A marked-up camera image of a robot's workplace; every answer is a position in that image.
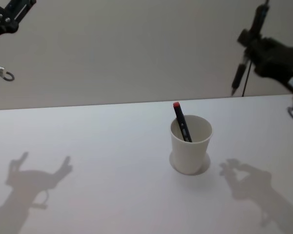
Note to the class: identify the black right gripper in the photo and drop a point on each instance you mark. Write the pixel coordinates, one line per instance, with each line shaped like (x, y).
(278, 58)

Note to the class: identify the white paper cup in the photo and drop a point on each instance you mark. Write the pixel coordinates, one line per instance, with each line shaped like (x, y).
(190, 156)

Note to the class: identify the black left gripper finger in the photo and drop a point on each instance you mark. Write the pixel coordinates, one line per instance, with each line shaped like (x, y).
(5, 17)

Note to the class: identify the black pen with red cap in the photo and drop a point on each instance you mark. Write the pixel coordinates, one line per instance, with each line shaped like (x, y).
(182, 120)

